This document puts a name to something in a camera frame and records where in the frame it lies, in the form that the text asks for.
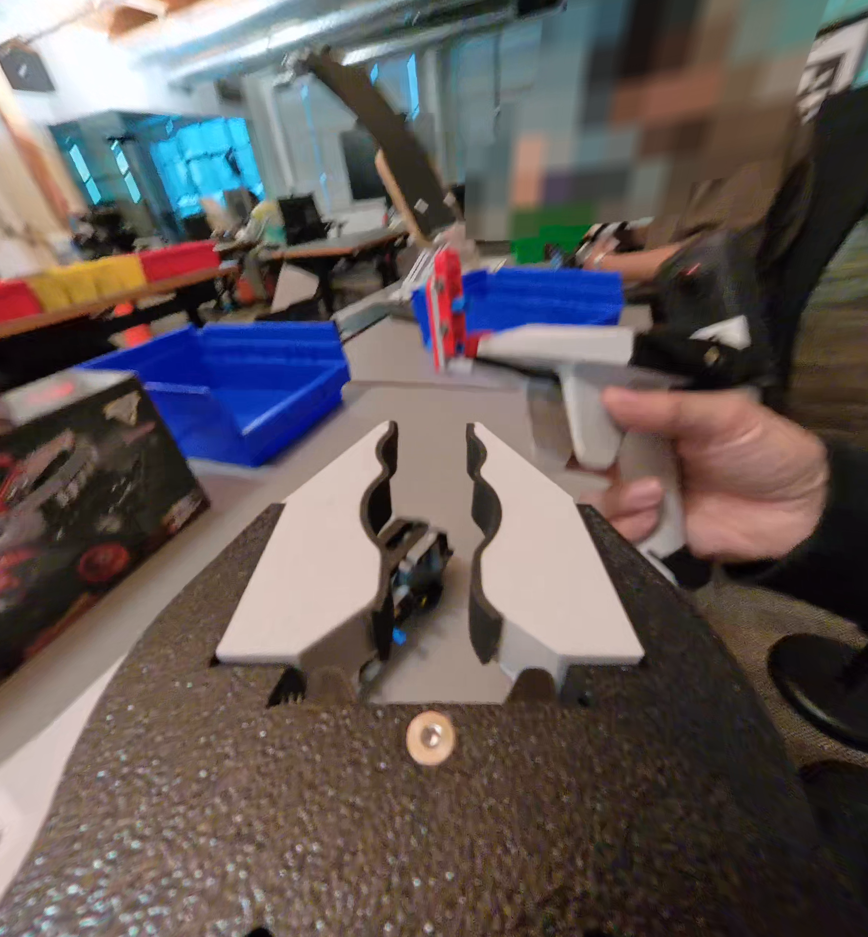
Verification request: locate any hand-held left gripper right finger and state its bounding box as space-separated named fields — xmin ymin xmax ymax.
xmin=465 ymin=422 xmax=645 ymax=691

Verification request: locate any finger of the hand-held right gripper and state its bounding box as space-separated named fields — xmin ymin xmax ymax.
xmin=475 ymin=324 xmax=638 ymax=365

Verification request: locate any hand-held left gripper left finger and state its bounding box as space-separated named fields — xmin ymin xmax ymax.
xmin=216 ymin=421 xmax=398 ymax=673

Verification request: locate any black toy chassis assembly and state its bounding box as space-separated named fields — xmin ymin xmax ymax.
xmin=361 ymin=516 xmax=455 ymax=685

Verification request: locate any red toy beam assembly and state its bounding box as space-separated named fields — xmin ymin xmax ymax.
xmin=425 ymin=247 xmax=488 ymax=374

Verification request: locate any person's right forearm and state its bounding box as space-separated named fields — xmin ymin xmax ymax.
xmin=723 ymin=432 xmax=868 ymax=641

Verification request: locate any grey desk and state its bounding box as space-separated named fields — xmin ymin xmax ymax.
xmin=0 ymin=315 xmax=655 ymax=937

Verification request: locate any person's right hand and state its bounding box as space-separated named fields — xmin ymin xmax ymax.
xmin=599 ymin=387 xmax=832 ymax=565

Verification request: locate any blue plastic bin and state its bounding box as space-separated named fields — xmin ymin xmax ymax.
xmin=412 ymin=267 xmax=625 ymax=348
xmin=75 ymin=321 xmax=352 ymax=467

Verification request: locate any black toy set box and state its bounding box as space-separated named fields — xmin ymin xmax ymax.
xmin=0 ymin=369 xmax=211 ymax=711

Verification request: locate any black framed poster on easel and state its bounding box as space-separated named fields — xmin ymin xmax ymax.
xmin=796 ymin=6 xmax=868 ymax=127

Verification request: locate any long wooden table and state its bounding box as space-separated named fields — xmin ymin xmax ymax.
xmin=0 ymin=262 xmax=243 ymax=351

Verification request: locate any row of yellow plastic bins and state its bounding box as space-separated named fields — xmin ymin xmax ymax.
xmin=27 ymin=256 xmax=148 ymax=310

